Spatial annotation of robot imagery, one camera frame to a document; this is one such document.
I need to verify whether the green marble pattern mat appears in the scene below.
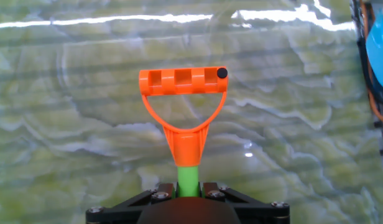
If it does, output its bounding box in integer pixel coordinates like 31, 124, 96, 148
0, 0, 383, 224

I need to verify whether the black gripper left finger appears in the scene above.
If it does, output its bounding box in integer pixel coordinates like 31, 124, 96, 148
85, 182, 180, 224

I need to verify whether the orange cable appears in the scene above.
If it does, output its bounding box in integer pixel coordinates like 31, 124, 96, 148
359, 0, 383, 127

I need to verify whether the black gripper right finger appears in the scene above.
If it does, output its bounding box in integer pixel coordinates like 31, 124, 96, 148
199, 182, 290, 224

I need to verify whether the orange green toy shovel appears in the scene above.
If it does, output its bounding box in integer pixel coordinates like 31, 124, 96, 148
138, 67, 229, 198

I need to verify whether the blue plastic object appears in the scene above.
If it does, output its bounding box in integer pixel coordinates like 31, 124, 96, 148
364, 2, 383, 91

